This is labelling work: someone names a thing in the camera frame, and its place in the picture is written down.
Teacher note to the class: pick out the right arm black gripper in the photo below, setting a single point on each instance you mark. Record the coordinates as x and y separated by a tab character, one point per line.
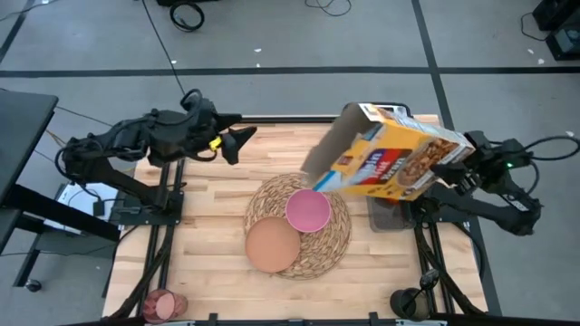
484	167

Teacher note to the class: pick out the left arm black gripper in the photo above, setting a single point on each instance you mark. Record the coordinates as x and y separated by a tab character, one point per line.
181	133

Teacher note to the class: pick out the yellow raisin bran cereal box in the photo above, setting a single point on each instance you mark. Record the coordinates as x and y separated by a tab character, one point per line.
385	154

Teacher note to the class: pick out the black spoon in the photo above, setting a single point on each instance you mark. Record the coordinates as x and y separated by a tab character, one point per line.
428	278

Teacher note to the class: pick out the pink plastic bowl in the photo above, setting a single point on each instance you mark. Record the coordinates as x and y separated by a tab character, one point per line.
308	210

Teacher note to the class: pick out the orange round plate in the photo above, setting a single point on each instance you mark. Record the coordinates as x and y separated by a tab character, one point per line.
272	244

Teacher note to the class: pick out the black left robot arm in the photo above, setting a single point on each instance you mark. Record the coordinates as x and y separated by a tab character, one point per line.
99	163

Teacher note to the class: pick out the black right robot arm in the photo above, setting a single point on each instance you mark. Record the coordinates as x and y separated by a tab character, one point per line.
498	213

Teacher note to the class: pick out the grey translucent tray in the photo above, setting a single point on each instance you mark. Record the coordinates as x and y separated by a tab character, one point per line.
385	217

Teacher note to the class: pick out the black cup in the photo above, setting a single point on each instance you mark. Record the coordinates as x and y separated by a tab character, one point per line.
410	307

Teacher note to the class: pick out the round woven straw placemat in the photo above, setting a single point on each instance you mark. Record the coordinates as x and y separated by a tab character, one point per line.
326	249

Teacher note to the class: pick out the white floor device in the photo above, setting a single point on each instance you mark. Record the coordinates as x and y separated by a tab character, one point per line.
74	199

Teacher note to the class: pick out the black equipment box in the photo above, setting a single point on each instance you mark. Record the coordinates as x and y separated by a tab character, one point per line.
559	27

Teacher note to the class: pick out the pink translucent cup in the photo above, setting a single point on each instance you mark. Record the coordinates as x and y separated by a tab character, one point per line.
164	307

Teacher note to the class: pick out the black desk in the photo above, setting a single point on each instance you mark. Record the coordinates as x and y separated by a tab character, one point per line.
22	131

